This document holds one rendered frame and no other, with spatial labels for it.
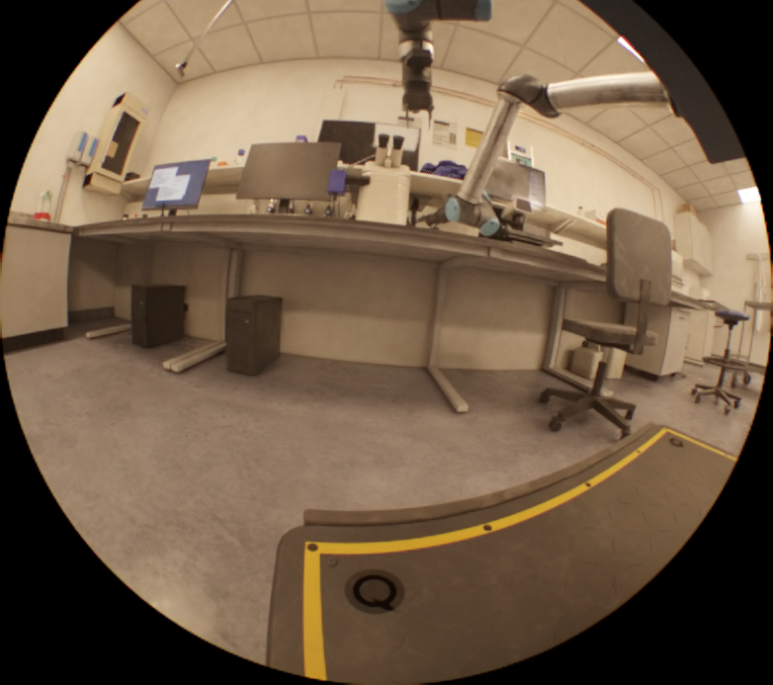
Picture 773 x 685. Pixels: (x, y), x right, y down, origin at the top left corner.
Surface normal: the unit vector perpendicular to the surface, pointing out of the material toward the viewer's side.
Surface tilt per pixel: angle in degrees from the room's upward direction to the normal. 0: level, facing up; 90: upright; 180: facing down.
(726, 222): 90
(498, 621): 0
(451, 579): 0
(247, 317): 90
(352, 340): 90
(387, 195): 91
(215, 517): 0
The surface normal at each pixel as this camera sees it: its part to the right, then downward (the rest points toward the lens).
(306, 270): 0.06, 0.05
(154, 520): 0.11, -0.99
